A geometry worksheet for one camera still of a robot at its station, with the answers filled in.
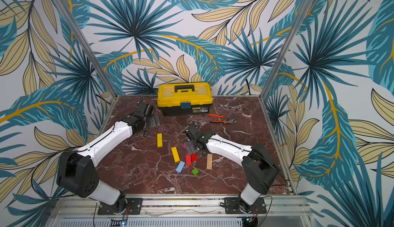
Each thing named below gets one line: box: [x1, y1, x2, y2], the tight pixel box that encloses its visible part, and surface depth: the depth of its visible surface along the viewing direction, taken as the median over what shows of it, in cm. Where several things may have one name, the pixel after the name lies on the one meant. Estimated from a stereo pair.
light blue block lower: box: [175, 160, 186, 174], surface depth 87 cm
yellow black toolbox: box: [156, 82, 214, 117], surface depth 100 cm
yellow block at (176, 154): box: [170, 146, 181, 163], surface depth 92 cm
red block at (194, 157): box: [191, 152, 198, 162], surface depth 90 cm
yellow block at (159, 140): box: [156, 133, 163, 148], surface depth 96 cm
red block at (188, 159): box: [185, 154, 192, 166], surface depth 90 cm
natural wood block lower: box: [206, 153, 213, 170], surface depth 89 cm
